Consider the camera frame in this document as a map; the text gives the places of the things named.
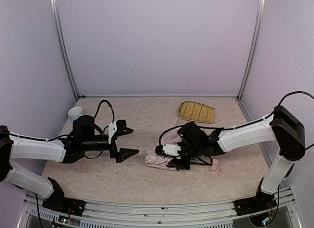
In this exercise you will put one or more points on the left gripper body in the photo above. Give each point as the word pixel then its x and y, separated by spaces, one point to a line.
pixel 113 144

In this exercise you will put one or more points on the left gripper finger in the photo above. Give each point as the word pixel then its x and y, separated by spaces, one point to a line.
pixel 124 130
pixel 124 154

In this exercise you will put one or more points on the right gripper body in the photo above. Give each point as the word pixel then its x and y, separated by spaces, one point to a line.
pixel 181 159

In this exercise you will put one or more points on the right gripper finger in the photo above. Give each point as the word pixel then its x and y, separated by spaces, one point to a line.
pixel 202 162
pixel 179 165

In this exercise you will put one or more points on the pink folding umbrella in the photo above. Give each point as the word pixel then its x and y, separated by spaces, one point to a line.
pixel 160 162

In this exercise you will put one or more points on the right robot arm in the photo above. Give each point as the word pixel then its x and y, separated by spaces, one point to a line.
pixel 280 126

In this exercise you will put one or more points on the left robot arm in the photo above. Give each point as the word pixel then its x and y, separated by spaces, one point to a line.
pixel 85 136

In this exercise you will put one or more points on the woven bamboo tray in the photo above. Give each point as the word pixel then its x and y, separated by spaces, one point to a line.
pixel 196 112

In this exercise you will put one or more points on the light blue mug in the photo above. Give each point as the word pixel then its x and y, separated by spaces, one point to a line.
pixel 75 112

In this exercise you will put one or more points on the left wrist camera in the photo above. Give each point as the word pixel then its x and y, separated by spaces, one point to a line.
pixel 112 129

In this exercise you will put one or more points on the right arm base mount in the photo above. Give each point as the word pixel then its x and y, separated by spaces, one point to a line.
pixel 252 205

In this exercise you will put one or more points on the front aluminium rail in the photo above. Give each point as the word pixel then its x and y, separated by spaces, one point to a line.
pixel 220 214

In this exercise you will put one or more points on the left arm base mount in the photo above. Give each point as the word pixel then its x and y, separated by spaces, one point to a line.
pixel 65 205

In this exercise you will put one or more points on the right frame post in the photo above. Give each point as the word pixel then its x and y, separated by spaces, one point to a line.
pixel 252 50

